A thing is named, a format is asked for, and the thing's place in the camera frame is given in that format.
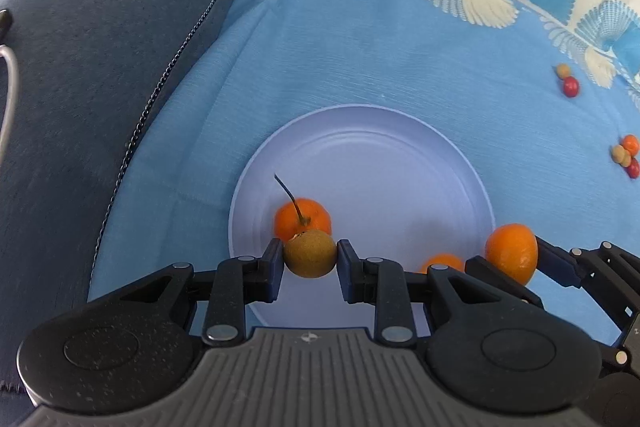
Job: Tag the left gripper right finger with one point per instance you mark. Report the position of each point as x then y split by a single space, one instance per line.
382 284

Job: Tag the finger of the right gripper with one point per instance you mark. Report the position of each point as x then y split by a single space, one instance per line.
484 271
559 265

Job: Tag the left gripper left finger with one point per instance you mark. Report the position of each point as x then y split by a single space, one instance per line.
235 284

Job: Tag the oval orange kumquat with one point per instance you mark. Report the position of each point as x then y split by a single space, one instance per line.
447 260

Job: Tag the large orange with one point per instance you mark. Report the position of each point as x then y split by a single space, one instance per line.
513 250

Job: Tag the tan longan single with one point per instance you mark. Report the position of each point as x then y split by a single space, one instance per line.
310 254

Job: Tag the orange with stem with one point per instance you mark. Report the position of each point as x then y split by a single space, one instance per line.
299 215

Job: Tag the red cherry tomato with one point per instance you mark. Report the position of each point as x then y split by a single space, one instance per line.
633 170
570 87

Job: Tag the light blue plate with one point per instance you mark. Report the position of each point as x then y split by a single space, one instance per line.
394 187

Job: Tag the tan longan cluster right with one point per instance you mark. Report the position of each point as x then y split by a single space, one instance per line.
626 161

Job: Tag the tan longan cluster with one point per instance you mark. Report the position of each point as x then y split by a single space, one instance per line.
626 161
618 154

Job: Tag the tan longan cluster left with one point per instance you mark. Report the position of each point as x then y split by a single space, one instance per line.
618 154

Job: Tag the small orange kumquat round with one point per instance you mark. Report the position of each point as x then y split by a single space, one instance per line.
631 144

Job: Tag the tan longan far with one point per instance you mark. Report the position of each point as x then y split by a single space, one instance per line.
563 71

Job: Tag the blue patterned bed sheet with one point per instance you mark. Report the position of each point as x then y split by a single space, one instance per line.
481 72

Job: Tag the blue sofa armrest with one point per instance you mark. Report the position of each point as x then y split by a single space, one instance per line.
93 76

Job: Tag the black smartphone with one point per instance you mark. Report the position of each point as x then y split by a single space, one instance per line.
6 22

